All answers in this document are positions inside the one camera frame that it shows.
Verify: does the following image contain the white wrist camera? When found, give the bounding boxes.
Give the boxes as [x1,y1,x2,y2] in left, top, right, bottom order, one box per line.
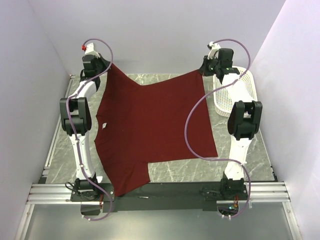
[81,43,100,58]
[207,41,221,60]

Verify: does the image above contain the purple cable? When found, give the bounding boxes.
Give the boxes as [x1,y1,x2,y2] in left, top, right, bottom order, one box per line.
[66,37,115,221]
[184,38,252,221]

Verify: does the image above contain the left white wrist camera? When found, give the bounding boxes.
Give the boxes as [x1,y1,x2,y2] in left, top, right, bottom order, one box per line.
[81,43,100,58]

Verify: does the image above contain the dark red t-shirt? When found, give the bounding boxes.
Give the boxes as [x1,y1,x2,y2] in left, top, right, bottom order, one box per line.
[94,65,218,197]

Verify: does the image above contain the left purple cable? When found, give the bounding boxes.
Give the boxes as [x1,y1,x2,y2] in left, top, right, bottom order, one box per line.
[66,37,115,221]

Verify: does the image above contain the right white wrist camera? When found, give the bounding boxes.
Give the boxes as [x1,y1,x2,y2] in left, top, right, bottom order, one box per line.
[207,41,221,60]

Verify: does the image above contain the aluminium frame rail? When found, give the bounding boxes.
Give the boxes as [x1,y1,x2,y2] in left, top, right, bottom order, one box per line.
[26,73,292,206]

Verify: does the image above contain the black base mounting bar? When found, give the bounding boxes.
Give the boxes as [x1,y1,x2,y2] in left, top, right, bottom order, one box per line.
[64,179,250,216]

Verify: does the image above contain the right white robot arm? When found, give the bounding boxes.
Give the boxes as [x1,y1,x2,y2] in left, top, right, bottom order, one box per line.
[199,46,263,200]

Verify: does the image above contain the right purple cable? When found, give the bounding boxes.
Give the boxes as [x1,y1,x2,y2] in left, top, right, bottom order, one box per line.
[184,38,252,221]

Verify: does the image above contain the white perforated plastic basket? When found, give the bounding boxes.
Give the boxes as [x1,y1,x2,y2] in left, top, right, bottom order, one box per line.
[213,66,258,118]

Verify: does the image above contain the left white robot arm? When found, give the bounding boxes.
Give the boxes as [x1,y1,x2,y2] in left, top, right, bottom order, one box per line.
[59,53,112,202]

